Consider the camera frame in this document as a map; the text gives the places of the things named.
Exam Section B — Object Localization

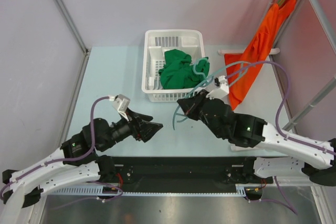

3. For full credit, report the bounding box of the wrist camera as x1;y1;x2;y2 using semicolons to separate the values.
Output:
206;76;229;100
108;94;130;120

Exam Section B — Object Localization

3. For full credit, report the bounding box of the black table front rail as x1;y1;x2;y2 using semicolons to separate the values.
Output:
53;155;308;193

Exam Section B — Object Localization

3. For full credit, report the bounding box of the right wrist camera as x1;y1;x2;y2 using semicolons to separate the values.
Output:
206;76;229;100

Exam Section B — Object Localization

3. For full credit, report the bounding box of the grey clothes rack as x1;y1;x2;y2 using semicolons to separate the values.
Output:
217;0;336;153

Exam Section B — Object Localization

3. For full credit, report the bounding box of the white slotted cable duct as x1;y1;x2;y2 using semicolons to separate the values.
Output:
48;184;263;197

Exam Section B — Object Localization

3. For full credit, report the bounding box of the white plastic dish basket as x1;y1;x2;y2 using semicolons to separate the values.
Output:
142;29;210;102

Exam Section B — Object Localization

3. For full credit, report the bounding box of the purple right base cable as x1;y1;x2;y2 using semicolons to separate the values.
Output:
246;176;299;216

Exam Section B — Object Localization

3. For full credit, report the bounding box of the green t shirt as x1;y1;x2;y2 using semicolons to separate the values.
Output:
158;49;210;90

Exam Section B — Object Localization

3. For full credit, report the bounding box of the aluminium frame post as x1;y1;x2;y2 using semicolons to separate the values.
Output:
53;0;89;55

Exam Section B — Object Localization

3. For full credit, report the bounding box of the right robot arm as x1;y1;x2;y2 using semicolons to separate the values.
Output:
177;76;335;187

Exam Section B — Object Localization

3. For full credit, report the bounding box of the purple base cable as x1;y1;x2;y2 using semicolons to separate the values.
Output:
246;176;299;216
49;173;126;210

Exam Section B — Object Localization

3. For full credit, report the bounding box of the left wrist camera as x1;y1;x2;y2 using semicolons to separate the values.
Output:
108;94;130;120

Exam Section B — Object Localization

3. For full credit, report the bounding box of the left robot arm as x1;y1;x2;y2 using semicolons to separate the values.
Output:
1;94;163;207

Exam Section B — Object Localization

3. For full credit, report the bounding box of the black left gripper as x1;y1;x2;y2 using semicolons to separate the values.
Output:
100;108;163;151

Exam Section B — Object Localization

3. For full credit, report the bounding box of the orange t shirt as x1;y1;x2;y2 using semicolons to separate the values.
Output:
224;0;296;110

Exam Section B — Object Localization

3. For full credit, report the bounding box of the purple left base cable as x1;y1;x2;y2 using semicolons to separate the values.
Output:
49;173;126;210

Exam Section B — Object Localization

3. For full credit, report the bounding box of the teal plastic hanger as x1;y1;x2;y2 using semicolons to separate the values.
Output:
172;61;251;131

